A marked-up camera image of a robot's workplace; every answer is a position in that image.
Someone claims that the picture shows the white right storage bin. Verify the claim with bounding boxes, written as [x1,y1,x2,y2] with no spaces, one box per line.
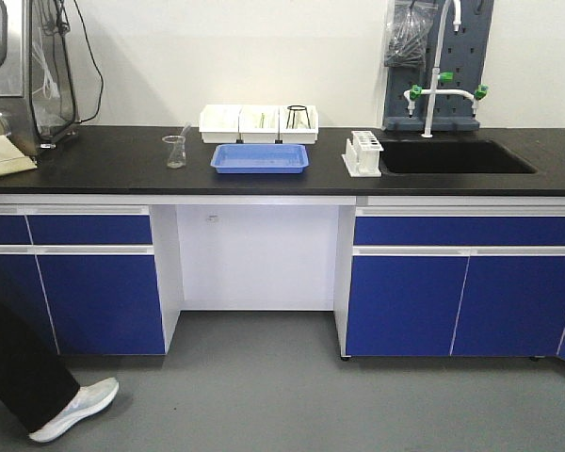
[279,105,319,145]

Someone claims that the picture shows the black power cable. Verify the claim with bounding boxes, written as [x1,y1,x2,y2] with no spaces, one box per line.
[72,0,105,126]

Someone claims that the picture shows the stainless steel cabinet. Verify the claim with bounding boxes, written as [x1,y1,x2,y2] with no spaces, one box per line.
[0,0,79,155]

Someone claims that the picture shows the white lab faucet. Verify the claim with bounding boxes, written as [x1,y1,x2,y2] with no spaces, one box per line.
[407,1,493,138]

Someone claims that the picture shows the white left storage bin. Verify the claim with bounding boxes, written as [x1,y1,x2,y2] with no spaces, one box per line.
[199,105,242,144]

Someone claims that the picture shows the blue lab bench cabinets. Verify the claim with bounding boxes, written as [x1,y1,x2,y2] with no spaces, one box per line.
[0,194,565,359]

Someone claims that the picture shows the white middle storage bin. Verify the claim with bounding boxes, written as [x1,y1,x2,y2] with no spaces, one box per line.
[238,105,279,144]

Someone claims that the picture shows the plastic bag of pegs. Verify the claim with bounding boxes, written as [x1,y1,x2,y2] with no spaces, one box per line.
[383,1,438,69]

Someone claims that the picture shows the white sneaker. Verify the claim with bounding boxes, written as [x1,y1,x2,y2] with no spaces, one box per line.
[28,378,120,444]

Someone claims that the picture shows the white storage bin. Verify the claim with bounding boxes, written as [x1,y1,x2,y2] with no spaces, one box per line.
[279,105,319,145]
[199,105,242,144]
[238,105,279,144]

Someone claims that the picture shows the blue plastic tray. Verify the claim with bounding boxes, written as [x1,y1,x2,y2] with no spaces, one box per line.
[211,143,309,174]

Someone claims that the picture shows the black wire tripod stand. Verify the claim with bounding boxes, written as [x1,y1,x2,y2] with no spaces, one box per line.
[285,105,311,129]

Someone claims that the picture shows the white test tube rack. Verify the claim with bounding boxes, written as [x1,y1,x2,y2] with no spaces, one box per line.
[342,130,383,178]

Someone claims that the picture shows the black sink basin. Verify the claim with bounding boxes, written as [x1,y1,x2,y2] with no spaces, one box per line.
[380,138,536,174]

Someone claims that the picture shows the blue-grey pegboard drying rack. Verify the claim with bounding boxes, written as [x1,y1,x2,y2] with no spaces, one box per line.
[382,1,493,133]

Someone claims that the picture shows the person's leg black trousers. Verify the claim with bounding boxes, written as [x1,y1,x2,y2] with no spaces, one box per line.
[0,301,80,433]

